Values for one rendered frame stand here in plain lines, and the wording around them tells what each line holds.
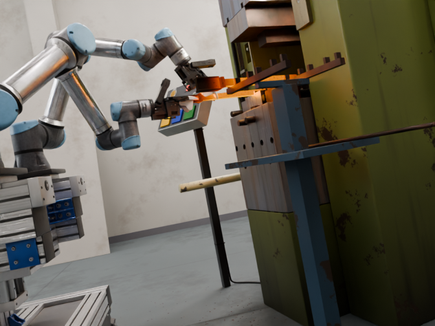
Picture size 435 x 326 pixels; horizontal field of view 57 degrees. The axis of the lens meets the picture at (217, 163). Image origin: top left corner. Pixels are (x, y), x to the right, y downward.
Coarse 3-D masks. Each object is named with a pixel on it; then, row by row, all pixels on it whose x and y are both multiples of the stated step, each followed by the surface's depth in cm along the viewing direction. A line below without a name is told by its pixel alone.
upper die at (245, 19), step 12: (240, 12) 177; (252, 12) 175; (264, 12) 177; (276, 12) 179; (288, 12) 181; (228, 24) 190; (240, 24) 179; (252, 24) 174; (264, 24) 176; (276, 24) 179; (288, 24) 181; (240, 36) 184; (252, 36) 188
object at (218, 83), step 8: (200, 80) 125; (208, 80) 127; (216, 80) 128; (224, 80) 128; (232, 80) 130; (264, 80) 137; (272, 80) 139; (200, 88) 125; (208, 88) 127; (216, 88) 128
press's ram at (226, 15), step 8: (224, 0) 190; (232, 0) 182; (240, 0) 176; (248, 0) 169; (256, 0) 170; (264, 0) 171; (272, 0) 173; (280, 0) 175; (288, 0) 176; (224, 8) 191; (232, 8) 184; (240, 8) 177; (224, 16) 193; (232, 16) 185; (224, 24) 194
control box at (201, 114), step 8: (176, 88) 236; (184, 88) 229; (168, 96) 238; (200, 104) 212; (208, 104) 217; (184, 112) 219; (200, 112) 211; (208, 112) 216; (160, 120) 234; (184, 120) 216; (192, 120) 211; (200, 120) 211; (160, 128) 231; (168, 128) 225; (176, 128) 224; (184, 128) 222; (192, 128) 220
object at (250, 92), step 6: (252, 90) 179; (258, 90) 180; (198, 96) 170; (204, 96) 170; (210, 96) 171; (222, 96) 173; (228, 96) 174; (234, 96) 176; (240, 96) 179; (198, 102) 171
